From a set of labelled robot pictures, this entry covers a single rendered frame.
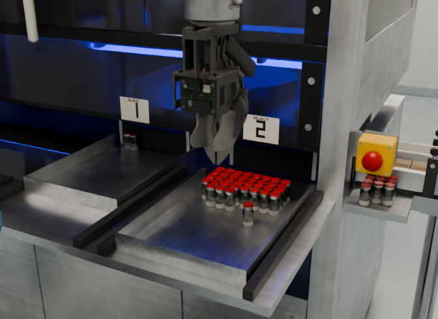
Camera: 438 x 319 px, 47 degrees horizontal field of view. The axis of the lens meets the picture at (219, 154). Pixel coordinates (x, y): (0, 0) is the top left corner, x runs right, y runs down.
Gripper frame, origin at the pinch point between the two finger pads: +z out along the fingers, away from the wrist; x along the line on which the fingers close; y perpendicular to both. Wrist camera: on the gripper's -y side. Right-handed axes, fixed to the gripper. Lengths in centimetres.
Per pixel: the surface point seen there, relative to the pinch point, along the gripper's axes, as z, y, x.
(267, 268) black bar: 19.6, -2.2, 7.8
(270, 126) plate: 6.6, -35.3, -4.9
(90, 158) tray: 21, -31, -53
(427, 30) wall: 42, -495, -10
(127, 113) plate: 9, -35, -43
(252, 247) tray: 21.4, -9.8, 2.0
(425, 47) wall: 59, -495, -9
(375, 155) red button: 8.4, -32.4, 18.6
